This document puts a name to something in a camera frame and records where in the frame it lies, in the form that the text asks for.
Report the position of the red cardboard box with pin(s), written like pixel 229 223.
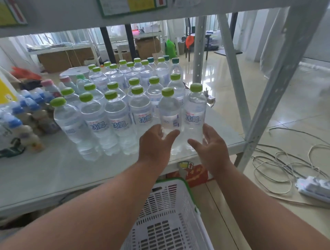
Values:
pixel 197 173

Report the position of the person's left hand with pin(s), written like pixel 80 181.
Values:
pixel 153 148

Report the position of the white power strip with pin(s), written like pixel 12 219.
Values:
pixel 313 188

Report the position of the brown cardboard box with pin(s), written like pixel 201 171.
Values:
pixel 64 59
pixel 147 47

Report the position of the dark green packet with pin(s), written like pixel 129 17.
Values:
pixel 10 149

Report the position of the person's right thumb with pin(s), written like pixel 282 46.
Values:
pixel 195 144

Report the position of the white metal shelf frame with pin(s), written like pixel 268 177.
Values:
pixel 283 64

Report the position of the person's right forearm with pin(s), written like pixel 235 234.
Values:
pixel 257 213

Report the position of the green-framed poster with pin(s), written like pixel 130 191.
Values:
pixel 129 6

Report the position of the black table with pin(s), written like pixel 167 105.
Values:
pixel 199 38

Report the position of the group of green-capped water bottles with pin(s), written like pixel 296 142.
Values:
pixel 118 116

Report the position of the teal-capped water bottle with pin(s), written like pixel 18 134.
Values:
pixel 151 61
pixel 175 65
pixel 166 58

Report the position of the yellow poster red edge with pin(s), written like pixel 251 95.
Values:
pixel 10 11

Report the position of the white plastic basket green rim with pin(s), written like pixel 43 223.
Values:
pixel 167 219

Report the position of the group of blue-capped milk drinks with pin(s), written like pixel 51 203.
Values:
pixel 23 121

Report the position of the orange cloth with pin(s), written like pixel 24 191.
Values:
pixel 189 41

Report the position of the clear water bottle green cap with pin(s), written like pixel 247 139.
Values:
pixel 194 108
pixel 169 110

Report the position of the pink-capped drink bottle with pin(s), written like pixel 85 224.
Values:
pixel 50 86
pixel 67 82

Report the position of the person's left thumb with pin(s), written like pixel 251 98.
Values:
pixel 172 136

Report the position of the person's right hand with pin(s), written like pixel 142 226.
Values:
pixel 212 154

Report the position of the person's left forearm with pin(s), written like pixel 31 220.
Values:
pixel 98 211

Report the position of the yellow sign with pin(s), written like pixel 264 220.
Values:
pixel 5 91

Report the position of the red plastic bag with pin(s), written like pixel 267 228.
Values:
pixel 24 73

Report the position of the small plug adapter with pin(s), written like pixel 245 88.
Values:
pixel 209 99

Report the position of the green plastic bag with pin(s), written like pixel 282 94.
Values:
pixel 170 49

